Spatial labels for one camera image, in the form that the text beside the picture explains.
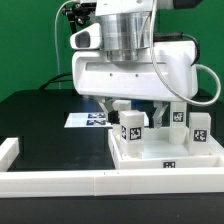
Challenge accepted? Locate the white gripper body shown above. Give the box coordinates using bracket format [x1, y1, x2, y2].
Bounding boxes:
[72, 41, 198, 101]

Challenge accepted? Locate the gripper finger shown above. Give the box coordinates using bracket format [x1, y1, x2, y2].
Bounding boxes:
[99, 101, 119, 124]
[149, 101, 168, 129]

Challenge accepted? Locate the white square table top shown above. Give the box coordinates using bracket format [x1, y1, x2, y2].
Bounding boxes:
[108, 127, 224, 169]

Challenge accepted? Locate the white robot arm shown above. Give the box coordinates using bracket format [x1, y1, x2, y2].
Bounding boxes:
[70, 0, 199, 128]

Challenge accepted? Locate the white marker sheet with tags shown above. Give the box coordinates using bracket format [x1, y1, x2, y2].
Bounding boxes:
[64, 112, 111, 128]

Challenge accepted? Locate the white U-shaped obstacle fence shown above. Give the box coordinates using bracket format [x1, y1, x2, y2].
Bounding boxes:
[0, 138, 224, 198]

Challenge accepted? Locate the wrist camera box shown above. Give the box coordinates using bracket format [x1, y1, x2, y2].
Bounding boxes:
[70, 23, 102, 50]

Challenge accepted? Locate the black cable bundle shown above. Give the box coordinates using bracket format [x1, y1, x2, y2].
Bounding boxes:
[38, 72, 74, 91]

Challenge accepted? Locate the white cable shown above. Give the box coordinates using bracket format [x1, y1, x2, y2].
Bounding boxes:
[54, 0, 79, 89]

